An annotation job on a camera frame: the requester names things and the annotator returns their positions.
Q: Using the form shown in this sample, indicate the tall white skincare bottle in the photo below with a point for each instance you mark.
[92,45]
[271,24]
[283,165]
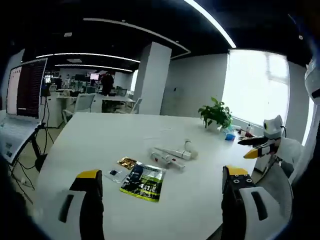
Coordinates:
[192,150]

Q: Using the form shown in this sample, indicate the ceiling light strip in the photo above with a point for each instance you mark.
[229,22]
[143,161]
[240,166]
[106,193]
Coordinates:
[220,30]

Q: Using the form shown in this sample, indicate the white mesh office chair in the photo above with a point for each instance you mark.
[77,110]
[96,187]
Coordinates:
[277,190]

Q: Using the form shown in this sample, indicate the white skincare tube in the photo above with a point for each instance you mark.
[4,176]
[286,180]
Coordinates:
[175,152]

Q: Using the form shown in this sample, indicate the gold foil skincare sachet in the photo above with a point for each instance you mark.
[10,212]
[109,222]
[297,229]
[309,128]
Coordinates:
[126,163]

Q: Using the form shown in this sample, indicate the small pump bottle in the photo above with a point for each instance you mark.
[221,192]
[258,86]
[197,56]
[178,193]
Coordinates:
[248,128]

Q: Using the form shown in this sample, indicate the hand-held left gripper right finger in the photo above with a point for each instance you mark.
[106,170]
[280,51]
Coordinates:
[232,200]

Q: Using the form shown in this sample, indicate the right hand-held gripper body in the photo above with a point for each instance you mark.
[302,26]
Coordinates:
[273,127]

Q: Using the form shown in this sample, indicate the open laptop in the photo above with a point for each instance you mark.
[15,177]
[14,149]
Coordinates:
[25,87]

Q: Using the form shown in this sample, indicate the black tripod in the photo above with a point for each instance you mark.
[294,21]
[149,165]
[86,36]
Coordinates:
[46,91]

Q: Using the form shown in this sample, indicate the blue packet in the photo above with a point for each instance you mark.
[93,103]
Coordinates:
[230,136]

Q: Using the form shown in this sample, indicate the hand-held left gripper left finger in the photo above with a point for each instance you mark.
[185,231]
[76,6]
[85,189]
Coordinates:
[90,200]

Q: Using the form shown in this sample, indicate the green black skincare sachet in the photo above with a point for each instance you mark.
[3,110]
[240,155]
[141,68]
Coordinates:
[143,182]

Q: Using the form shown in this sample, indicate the white office desk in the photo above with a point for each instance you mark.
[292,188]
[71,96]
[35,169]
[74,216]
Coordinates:
[117,98]

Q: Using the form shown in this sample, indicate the computer monitor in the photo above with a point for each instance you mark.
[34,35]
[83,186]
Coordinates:
[94,76]

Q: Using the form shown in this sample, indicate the small red item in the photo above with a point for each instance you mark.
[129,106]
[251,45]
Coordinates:
[247,135]

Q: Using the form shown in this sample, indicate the potted green plant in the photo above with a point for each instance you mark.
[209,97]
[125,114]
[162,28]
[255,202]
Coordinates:
[216,115]

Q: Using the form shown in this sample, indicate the black laptop stand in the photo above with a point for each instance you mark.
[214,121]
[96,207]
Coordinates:
[37,150]

